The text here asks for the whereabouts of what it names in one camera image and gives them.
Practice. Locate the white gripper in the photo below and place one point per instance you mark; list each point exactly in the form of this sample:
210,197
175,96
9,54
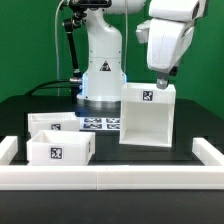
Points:
167,41

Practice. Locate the white drawer cabinet frame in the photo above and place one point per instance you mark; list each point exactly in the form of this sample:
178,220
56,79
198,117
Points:
147,115

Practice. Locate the white drawer box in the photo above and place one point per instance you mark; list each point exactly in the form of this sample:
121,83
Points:
62,121
60,148

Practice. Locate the white front drawer box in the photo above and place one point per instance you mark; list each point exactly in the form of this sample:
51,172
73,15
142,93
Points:
60,148

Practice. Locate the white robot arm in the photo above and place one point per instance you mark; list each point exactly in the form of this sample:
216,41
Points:
104,77

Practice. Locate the marker tag sheet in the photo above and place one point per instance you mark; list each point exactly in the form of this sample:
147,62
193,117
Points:
98,123

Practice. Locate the white fence wall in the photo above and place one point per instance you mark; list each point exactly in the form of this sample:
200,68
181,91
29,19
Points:
209,175

